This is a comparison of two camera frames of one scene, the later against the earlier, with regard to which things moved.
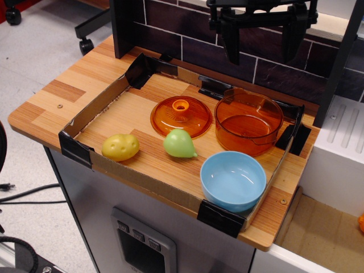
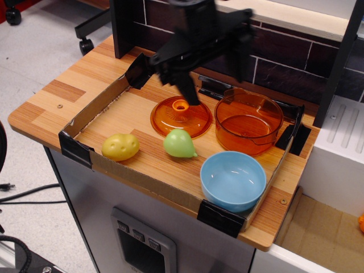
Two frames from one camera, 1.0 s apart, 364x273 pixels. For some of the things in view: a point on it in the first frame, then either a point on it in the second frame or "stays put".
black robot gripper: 294,16 -> 203,32
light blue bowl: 233,181 stays put
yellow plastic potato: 120,147 stays put
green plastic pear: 178,143 stays put
